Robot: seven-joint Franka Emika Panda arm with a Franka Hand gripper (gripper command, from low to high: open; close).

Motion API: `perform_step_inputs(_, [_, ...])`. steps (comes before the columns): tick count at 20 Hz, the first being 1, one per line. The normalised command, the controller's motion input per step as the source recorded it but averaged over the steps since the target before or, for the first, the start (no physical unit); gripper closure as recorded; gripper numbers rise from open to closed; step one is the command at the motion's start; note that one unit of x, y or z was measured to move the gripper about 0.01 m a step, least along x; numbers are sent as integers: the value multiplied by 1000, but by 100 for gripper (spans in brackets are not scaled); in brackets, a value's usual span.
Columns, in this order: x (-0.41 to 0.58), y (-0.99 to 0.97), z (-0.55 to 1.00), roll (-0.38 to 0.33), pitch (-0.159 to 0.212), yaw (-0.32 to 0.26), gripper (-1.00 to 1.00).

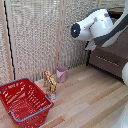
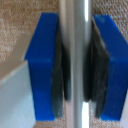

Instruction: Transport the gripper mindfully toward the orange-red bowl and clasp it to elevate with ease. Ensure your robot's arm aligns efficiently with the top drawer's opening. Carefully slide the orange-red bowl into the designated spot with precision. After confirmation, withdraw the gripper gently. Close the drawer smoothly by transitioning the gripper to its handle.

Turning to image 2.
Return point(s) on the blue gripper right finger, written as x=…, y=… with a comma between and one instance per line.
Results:
x=115, y=73

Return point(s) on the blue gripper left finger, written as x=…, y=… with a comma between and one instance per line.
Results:
x=41, y=66

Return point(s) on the brown drawer dresser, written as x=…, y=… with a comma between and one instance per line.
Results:
x=16, y=26

